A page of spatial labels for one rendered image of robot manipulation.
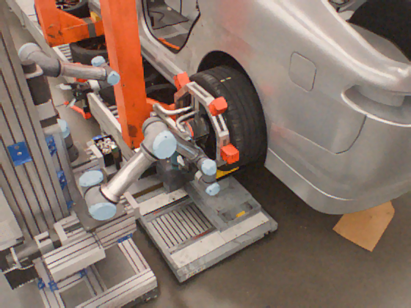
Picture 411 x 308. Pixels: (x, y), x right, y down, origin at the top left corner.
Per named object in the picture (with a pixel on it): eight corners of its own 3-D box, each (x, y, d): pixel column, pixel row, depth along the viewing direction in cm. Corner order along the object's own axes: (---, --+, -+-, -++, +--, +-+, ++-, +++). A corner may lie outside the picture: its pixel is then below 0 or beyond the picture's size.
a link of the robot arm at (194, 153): (130, 121, 197) (191, 161, 232) (138, 133, 189) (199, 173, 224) (146, 103, 195) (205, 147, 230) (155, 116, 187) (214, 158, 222)
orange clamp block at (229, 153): (230, 152, 248) (238, 160, 243) (219, 156, 245) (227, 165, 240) (230, 143, 244) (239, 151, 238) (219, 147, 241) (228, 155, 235)
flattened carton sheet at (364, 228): (398, 207, 323) (400, 204, 321) (371, 252, 291) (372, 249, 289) (361, 190, 338) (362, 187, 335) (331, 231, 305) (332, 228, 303)
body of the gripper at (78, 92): (70, 92, 241) (89, 83, 243) (68, 86, 247) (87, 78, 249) (75, 103, 246) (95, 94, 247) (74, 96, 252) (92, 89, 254)
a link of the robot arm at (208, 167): (196, 157, 216) (196, 172, 223) (205, 170, 208) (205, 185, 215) (209, 152, 218) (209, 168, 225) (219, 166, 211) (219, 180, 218)
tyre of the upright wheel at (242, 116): (283, 142, 240) (233, 45, 247) (251, 156, 230) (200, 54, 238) (238, 169, 299) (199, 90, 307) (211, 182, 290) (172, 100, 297)
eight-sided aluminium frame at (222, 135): (227, 181, 263) (230, 111, 228) (219, 185, 261) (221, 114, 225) (183, 137, 298) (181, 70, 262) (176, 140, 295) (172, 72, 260)
